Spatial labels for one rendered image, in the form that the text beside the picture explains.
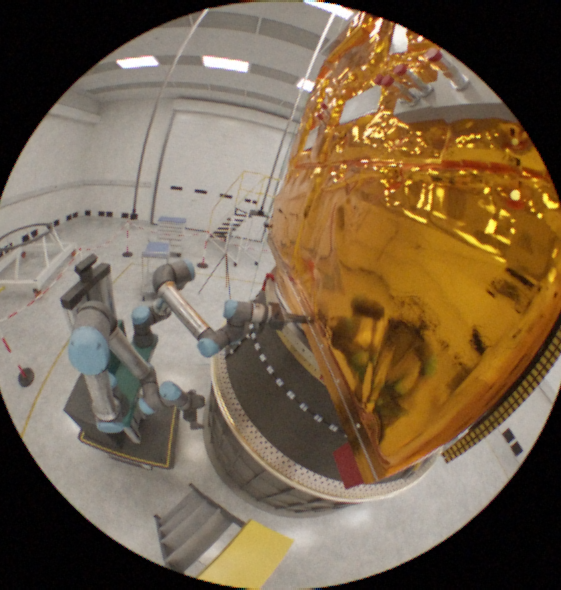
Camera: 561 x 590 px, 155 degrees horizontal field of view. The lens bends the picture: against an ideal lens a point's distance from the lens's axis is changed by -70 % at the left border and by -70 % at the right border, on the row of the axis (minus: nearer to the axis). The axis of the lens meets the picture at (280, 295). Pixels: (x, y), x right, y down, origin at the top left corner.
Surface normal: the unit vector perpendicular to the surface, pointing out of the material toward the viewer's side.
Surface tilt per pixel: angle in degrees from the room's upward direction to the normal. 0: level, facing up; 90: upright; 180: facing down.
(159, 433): 0
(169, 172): 90
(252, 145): 90
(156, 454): 0
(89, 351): 84
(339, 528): 0
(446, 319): 88
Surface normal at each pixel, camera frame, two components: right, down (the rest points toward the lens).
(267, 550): 0.29, -0.84
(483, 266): -0.96, -0.04
